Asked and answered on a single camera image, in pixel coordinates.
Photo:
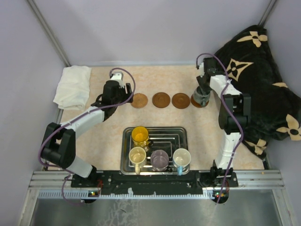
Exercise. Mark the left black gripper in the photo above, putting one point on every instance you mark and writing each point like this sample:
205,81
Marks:
127,96

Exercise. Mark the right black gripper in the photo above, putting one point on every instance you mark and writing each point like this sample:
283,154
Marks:
204,89

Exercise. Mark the woven rattan coaster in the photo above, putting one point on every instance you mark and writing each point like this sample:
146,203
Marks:
139,100

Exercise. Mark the grey ceramic mug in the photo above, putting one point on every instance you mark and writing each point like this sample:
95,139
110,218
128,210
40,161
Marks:
200,96

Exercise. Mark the dark wooden coaster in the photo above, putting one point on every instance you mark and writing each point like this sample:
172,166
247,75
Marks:
161,100
180,100
196,104

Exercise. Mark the yellow glass cup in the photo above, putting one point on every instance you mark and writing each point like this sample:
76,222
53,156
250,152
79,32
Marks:
140,136

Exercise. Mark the purple ceramic mug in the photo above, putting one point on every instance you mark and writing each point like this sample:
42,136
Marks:
159,160

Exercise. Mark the white mug blue handle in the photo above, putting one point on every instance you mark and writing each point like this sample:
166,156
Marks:
181,160

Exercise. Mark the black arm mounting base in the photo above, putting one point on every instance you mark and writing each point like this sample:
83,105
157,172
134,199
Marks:
115,182

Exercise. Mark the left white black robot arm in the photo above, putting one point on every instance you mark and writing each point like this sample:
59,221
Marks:
59,142

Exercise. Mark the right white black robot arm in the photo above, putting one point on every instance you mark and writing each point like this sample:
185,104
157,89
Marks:
235,109

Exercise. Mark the black floral blanket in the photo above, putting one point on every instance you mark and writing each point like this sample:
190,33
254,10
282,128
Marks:
275,109

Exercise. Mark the white folded towel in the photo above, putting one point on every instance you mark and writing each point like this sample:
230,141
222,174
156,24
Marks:
73,89

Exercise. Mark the cream ceramic mug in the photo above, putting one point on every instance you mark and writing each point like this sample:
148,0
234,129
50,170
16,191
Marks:
138,158

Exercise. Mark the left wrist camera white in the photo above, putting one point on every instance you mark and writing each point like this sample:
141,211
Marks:
118,77

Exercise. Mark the aluminium frame rail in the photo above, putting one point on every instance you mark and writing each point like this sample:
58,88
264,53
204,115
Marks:
57,185

